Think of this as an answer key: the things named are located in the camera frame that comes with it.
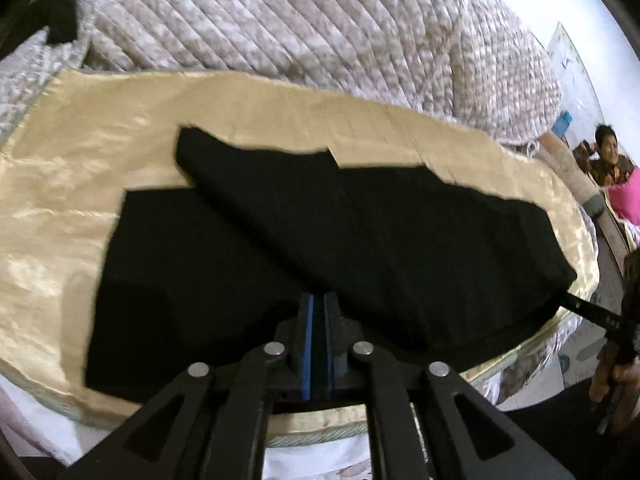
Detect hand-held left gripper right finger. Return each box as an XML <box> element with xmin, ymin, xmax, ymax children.
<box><xmin>314</xmin><ymin>291</ymin><xmax>576</xmax><ymax>480</ymax></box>

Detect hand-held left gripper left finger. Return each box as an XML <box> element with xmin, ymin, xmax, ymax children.
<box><xmin>57</xmin><ymin>292</ymin><xmax>315</xmax><ymax>480</ymax></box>

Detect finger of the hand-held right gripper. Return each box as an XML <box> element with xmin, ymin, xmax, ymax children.
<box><xmin>560</xmin><ymin>290</ymin><xmax>623</xmax><ymax>334</ymax></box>

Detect black pants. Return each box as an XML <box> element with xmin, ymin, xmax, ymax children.
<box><xmin>82</xmin><ymin>126</ymin><xmax>578</xmax><ymax>403</ymax></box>

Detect person's right hand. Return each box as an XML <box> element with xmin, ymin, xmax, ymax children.
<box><xmin>589</xmin><ymin>359</ymin><xmax>640</xmax><ymax>432</ymax></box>

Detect person's dark olive clothing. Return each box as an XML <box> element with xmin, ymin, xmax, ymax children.
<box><xmin>620</xmin><ymin>249</ymin><xmax>640</xmax><ymax>321</ymax></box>

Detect pink cloth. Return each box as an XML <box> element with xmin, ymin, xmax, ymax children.
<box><xmin>606</xmin><ymin>166</ymin><xmax>640</xmax><ymax>228</ymax></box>

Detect beige bolster pillow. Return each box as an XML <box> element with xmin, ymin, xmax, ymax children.
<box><xmin>541</xmin><ymin>131</ymin><xmax>610</xmax><ymax>218</ymax></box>

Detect golden satin cloth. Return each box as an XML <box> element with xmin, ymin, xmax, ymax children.
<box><xmin>0</xmin><ymin>69</ymin><xmax>598</xmax><ymax>448</ymax></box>

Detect white printed bedsheet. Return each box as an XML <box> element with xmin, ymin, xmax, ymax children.
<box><xmin>0</xmin><ymin>305</ymin><xmax>576</xmax><ymax>480</ymax></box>

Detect beige patterned quilted blanket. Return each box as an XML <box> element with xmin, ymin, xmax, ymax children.
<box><xmin>0</xmin><ymin>0</ymin><xmax>563</xmax><ymax>148</ymax></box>

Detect dark cloth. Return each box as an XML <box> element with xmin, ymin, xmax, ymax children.
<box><xmin>0</xmin><ymin>0</ymin><xmax>88</xmax><ymax>58</ymax></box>

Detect wall poster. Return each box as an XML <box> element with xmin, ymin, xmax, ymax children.
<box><xmin>546</xmin><ymin>22</ymin><xmax>607</xmax><ymax>132</ymax></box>

